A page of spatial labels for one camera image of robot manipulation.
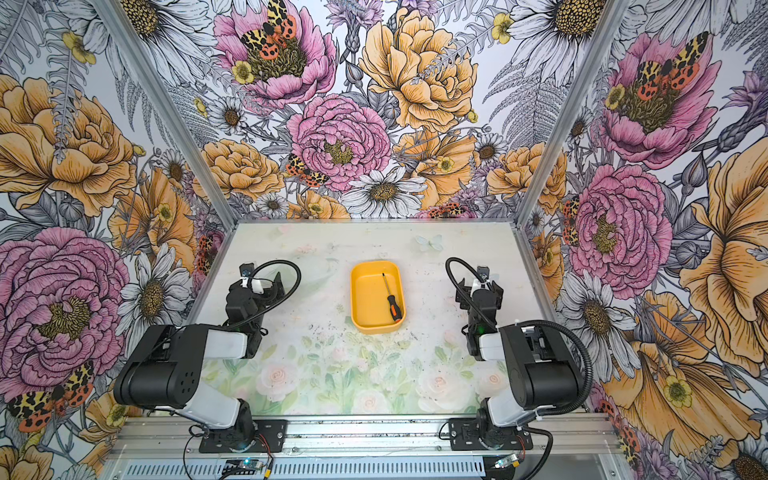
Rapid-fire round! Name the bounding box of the red black screwdriver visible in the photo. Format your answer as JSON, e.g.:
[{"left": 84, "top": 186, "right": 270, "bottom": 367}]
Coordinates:
[{"left": 381, "top": 273, "right": 403, "bottom": 323}]

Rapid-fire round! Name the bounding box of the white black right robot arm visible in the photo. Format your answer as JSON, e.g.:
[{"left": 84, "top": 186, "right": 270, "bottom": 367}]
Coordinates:
[{"left": 449, "top": 266, "right": 593, "bottom": 451}]

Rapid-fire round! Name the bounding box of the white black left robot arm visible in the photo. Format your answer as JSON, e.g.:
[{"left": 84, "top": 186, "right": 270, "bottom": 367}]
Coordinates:
[{"left": 113, "top": 259, "right": 302, "bottom": 453}]

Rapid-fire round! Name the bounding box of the yellow plastic bin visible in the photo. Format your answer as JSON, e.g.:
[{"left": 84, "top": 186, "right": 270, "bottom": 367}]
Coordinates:
[{"left": 350, "top": 260, "right": 406, "bottom": 335}]

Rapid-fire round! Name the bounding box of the green circuit board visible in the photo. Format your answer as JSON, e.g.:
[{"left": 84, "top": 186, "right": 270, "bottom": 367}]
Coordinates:
[{"left": 222, "top": 458, "right": 268, "bottom": 475}]

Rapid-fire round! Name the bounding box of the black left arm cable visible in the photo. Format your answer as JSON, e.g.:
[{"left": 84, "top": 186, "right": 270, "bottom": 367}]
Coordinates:
[{"left": 221, "top": 259, "right": 302, "bottom": 332}]

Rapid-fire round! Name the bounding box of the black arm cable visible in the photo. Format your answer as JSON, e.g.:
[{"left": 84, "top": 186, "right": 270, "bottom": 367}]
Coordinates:
[
  {"left": 221, "top": 259, "right": 302, "bottom": 332},
  {"left": 444, "top": 256, "right": 594, "bottom": 416}
]

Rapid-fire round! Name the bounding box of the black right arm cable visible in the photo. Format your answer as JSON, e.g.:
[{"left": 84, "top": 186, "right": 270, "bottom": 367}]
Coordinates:
[{"left": 444, "top": 256, "right": 594, "bottom": 416}]

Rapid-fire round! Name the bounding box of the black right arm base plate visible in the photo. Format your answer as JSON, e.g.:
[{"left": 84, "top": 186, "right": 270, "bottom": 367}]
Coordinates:
[{"left": 447, "top": 417, "right": 533, "bottom": 451}]

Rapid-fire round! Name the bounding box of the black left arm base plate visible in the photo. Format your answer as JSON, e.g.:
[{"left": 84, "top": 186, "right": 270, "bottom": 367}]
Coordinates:
[{"left": 199, "top": 420, "right": 288, "bottom": 454}]

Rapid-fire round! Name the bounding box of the aluminium mounting rail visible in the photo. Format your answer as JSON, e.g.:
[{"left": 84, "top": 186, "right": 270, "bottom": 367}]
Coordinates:
[{"left": 108, "top": 412, "right": 620, "bottom": 460}]

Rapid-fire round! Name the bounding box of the white slotted cable duct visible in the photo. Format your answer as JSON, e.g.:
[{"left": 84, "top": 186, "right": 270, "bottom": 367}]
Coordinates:
[{"left": 111, "top": 456, "right": 486, "bottom": 479}]

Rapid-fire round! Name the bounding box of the aluminium corner post left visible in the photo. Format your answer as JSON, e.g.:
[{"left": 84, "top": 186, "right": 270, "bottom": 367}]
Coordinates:
[{"left": 92, "top": 0, "right": 239, "bottom": 229}]

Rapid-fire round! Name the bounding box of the aluminium corner post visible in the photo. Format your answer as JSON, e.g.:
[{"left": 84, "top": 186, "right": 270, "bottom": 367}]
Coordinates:
[
  {"left": 515, "top": 0, "right": 631, "bottom": 226},
  {"left": 92, "top": 0, "right": 239, "bottom": 229}
]

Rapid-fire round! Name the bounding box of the aluminium corner post right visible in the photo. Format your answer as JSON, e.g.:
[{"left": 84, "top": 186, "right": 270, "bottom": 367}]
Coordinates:
[{"left": 515, "top": 0, "right": 631, "bottom": 226}]

